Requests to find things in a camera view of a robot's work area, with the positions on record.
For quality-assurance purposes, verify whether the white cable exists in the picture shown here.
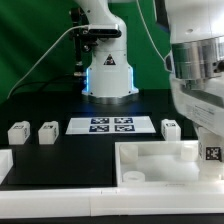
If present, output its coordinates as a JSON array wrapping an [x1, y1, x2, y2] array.
[[7, 24, 90, 100]]

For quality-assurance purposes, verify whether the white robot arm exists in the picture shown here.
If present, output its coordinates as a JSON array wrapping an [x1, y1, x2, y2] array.
[[74, 0, 224, 137]]

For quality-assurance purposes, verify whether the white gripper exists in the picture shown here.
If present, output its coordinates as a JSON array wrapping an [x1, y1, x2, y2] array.
[[170, 74, 224, 137]]

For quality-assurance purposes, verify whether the black cable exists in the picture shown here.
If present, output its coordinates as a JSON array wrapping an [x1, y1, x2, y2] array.
[[9, 73, 84, 98]]

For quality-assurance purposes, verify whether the white sheet with markers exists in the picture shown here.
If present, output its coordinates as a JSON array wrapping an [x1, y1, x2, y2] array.
[[66, 116, 155, 135]]

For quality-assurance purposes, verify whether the white square tabletop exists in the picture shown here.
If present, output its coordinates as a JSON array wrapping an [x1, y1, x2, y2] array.
[[114, 139, 224, 188]]

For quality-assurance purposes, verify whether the white front fence bar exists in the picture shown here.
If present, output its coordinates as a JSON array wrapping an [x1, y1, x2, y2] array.
[[0, 183, 224, 219]]

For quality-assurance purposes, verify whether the white left fence piece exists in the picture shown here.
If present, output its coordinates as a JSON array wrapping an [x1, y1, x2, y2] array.
[[0, 149, 13, 185]]

